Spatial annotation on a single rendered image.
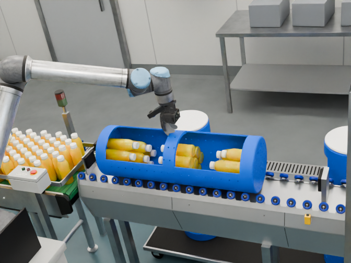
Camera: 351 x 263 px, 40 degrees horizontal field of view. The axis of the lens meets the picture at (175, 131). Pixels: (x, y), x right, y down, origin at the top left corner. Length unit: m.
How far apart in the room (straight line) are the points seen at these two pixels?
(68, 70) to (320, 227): 1.37
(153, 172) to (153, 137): 0.30
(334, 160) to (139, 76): 1.14
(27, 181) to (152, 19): 3.72
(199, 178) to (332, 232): 0.68
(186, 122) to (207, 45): 3.01
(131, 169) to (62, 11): 4.36
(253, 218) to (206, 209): 0.25
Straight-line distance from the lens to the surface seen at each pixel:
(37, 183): 2.69
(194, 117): 3.00
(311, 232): 2.43
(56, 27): 6.82
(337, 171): 2.67
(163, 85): 2.30
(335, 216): 2.37
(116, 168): 2.59
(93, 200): 2.86
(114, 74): 2.14
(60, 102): 3.22
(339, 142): 2.66
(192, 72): 6.09
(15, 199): 3.11
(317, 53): 5.60
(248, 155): 2.28
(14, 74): 2.16
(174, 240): 3.44
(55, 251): 2.17
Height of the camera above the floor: 2.48
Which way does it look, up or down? 30 degrees down
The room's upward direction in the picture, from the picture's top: 10 degrees counter-clockwise
